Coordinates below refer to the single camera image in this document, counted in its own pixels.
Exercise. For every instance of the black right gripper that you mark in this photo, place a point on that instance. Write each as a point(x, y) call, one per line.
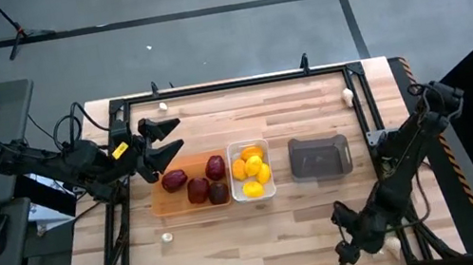
point(368, 231)

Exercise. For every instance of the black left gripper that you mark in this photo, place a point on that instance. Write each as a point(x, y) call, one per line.
point(127, 153)

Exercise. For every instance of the dark red bell pepper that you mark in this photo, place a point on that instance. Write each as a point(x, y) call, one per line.
point(218, 193)
point(174, 180)
point(198, 190)
point(215, 168)

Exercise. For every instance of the white garlic bulb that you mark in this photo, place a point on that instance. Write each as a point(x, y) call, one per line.
point(167, 237)
point(347, 97)
point(163, 106)
point(393, 247)

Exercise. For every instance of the yellow lemon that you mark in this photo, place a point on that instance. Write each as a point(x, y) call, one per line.
point(238, 169)
point(265, 174)
point(251, 150)
point(253, 165)
point(253, 189)

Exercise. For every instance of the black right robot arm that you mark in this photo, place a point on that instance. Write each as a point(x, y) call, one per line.
point(411, 141)

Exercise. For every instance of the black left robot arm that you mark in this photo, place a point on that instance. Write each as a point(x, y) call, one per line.
point(74, 167)

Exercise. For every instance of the yellow tape tag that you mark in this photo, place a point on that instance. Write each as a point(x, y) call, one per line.
point(120, 150)

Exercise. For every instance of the small black edge clamp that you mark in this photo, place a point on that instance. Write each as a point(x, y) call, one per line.
point(154, 88)
point(304, 61)

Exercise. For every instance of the orange translucent plastic basket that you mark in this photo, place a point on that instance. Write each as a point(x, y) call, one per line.
point(166, 204)

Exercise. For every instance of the grey translucent plastic basket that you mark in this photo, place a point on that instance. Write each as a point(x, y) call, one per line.
point(320, 157)

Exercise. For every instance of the white plastic basket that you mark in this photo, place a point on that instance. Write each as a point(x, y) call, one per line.
point(240, 197)

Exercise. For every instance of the small white scrap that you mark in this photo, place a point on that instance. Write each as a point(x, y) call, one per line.
point(148, 47)

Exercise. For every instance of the yellow black hazard tape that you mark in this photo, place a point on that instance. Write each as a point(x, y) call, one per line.
point(467, 190)

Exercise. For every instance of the white paper sheet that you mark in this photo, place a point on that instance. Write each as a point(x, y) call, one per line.
point(46, 216)

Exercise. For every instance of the black tripod stand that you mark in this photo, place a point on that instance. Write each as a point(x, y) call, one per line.
point(20, 36)

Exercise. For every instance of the black aluminium table frame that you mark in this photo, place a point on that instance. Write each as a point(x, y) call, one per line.
point(233, 84)

